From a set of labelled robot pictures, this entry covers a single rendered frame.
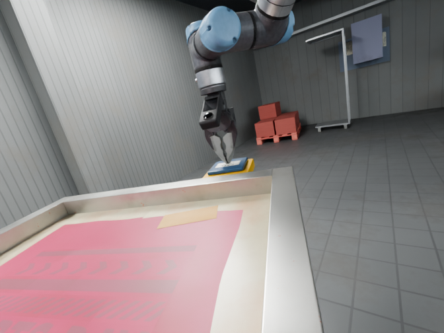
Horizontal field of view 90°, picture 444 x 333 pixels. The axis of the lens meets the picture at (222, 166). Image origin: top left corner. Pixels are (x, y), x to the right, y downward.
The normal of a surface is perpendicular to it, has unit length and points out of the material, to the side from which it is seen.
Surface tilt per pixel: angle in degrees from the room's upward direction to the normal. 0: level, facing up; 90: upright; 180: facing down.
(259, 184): 90
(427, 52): 90
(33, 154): 90
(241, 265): 0
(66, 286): 0
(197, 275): 0
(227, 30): 90
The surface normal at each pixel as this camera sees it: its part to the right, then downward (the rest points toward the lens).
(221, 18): 0.32, 0.18
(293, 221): -0.22, -0.94
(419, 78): -0.54, 0.34
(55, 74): 0.81, -0.03
